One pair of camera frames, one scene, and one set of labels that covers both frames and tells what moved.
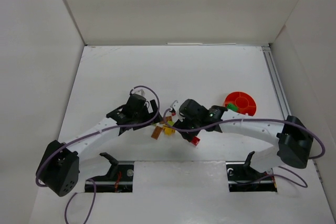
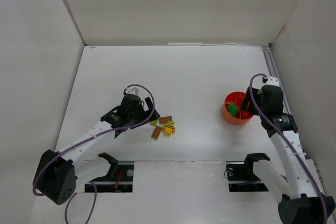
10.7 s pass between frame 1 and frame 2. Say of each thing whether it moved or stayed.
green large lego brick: stayed
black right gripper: moved
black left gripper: stayed
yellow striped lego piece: stayed
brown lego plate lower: stayed
